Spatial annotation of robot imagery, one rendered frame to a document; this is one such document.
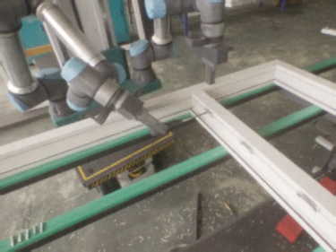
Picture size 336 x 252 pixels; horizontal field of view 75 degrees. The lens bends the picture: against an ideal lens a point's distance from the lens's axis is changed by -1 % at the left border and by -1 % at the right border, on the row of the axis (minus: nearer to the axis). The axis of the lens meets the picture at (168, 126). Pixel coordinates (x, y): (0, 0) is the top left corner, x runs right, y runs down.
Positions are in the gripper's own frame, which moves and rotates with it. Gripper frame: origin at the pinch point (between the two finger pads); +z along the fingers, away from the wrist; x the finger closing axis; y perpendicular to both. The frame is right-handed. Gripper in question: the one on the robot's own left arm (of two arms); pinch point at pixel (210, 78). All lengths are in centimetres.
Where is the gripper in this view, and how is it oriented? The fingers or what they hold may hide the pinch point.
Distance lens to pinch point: 87.9
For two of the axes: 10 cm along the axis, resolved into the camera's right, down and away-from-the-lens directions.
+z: 0.8, 7.8, 6.3
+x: -4.2, -5.4, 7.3
